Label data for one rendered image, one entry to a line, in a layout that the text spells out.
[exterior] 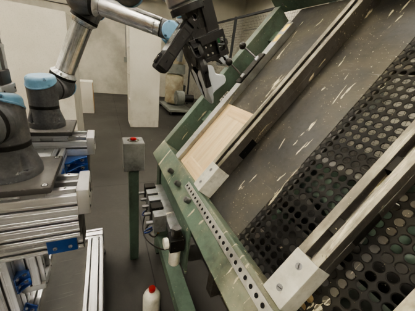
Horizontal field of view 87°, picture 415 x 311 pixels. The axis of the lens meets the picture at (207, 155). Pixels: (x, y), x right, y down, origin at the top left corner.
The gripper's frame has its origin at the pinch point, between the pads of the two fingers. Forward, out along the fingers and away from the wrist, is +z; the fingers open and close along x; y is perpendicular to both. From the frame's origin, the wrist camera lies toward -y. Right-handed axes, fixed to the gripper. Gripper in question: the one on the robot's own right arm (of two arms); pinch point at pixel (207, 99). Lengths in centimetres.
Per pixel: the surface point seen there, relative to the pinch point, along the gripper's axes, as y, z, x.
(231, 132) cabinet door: 18, 32, 35
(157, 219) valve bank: -31, 48, 26
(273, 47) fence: 62, 9, 55
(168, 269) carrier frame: -46, 104, 45
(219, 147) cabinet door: 9, 35, 34
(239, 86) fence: 37, 20, 55
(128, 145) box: -30, 29, 73
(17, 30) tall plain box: -86, -64, 272
